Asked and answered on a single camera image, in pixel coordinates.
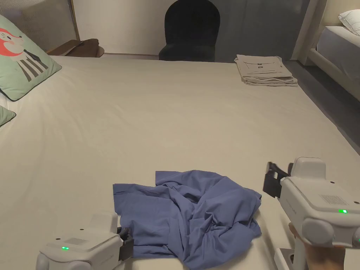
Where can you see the blue garment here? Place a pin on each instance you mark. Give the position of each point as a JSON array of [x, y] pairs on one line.
[[197, 219]]

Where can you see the bed with beige sheet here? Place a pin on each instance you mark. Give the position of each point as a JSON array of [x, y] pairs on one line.
[[168, 118]]

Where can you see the folded beige cloth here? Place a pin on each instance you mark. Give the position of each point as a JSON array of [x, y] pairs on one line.
[[264, 70]]

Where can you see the white pillow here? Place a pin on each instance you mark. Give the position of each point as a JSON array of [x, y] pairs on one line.
[[351, 21]]

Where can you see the green cushion with fox print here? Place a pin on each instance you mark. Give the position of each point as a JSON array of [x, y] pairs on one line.
[[19, 64]]

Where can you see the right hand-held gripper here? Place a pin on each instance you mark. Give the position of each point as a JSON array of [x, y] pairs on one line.
[[312, 202]]

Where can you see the plain green cushion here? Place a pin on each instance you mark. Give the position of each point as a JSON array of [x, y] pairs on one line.
[[5, 116]]

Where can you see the person's right hand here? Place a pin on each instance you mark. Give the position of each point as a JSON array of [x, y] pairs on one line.
[[323, 258]]

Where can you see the bed with grey mattress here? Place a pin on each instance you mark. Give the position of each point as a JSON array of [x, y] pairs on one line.
[[337, 53]]

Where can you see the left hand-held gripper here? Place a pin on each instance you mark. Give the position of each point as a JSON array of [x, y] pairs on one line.
[[81, 247]]

